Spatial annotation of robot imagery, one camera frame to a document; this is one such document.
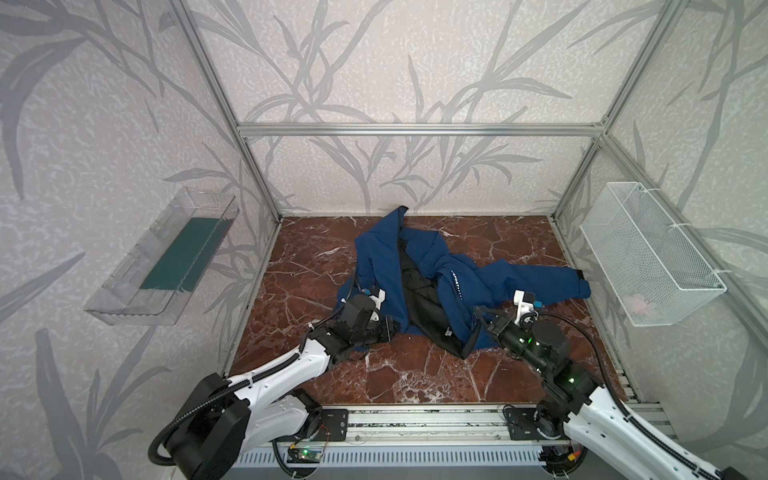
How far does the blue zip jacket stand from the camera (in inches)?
34.6

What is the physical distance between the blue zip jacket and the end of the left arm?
87 mm

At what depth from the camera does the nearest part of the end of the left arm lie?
0.68 meters
